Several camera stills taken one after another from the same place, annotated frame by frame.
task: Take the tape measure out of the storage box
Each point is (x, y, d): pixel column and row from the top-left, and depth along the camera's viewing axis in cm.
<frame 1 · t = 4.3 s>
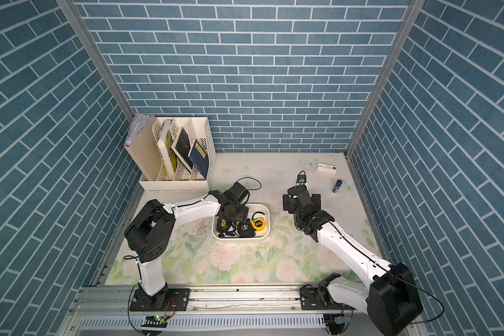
left hand: (244, 216, 93), fingers open
right hand: (300, 196, 84), fingers open
white oval storage box: (262, 234, 90), point 2 cm above the table
black tape measure: (246, 229, 88), point 5 cm above the table
yellow tape measure: (258, 224, 93), point 3 cm above the table
white book: (164, 143, 91), point 27 cm above the table
black cover book: (180, 147, 101), point 19 cm above the table
dark blue booklet: (200, 158, 108), point 10 cm above the table
papers in folder: (138, 122, 93), point 31 cm above the table
white rectangular remote box: (327, 168, 114), point 3 cm above the table
small blue bottle: (339, 183, 100), point 9 cm above the table

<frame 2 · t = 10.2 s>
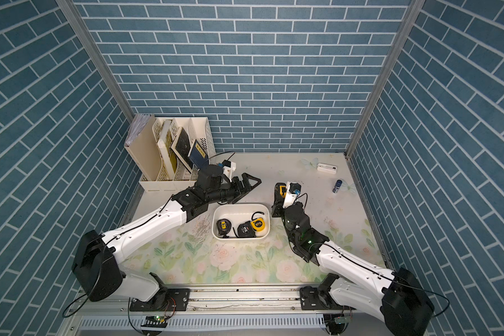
left hand: (260, 188, 74), fingers open
right hand: (280, 192, 78), fingers open
the named things where they were.

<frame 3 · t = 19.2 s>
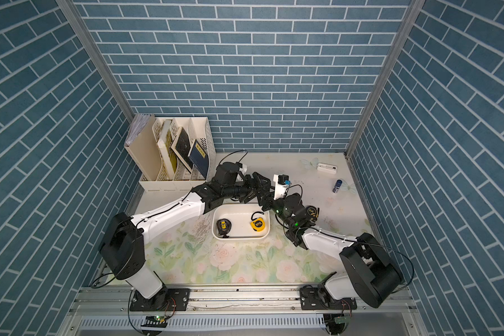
left hand: (271, 188, 78), fingers open
right hand: (261, 187, 80), fingers open
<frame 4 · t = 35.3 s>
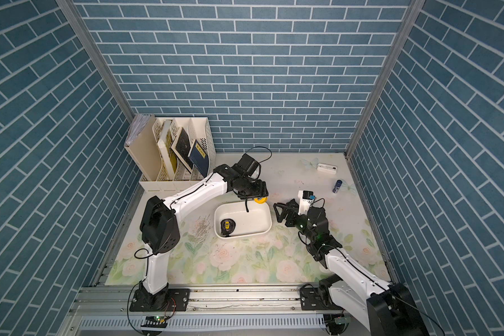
left hand: (267, 196, 86), fingers open
right hand: (283, 206, 82), fingers open
yellow tape measure: (262, 201, 88), point 14 cm above the table
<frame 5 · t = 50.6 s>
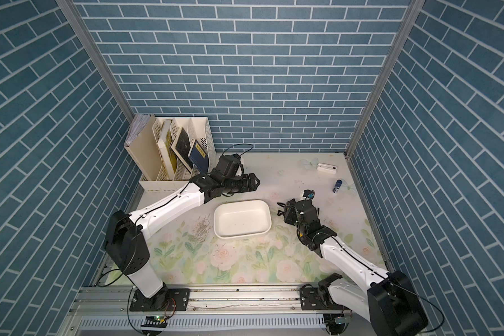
left hand: (258, 184, 82), fingers open
right hand: (288, 208, 86), fingers open
white oval storage box: (240, 218, 96), point 2 cm above the table
